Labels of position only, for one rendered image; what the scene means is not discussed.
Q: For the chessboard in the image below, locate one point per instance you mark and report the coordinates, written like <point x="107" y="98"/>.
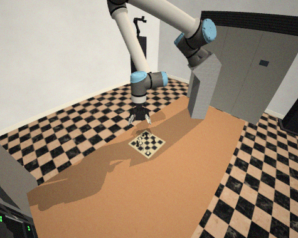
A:
<point x="153" y="147"/>

